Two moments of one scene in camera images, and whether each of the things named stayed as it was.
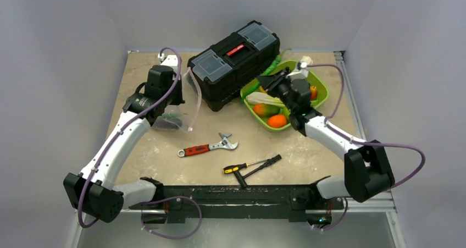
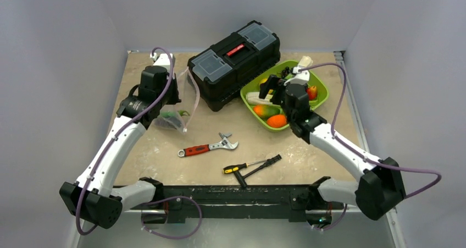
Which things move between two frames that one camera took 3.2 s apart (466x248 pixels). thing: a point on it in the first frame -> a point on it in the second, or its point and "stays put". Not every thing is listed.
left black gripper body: [176, 98] stays put
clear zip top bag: [182, 116] stays put
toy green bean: [267, 72] -> [168, 114]
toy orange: [277, 120] stays put
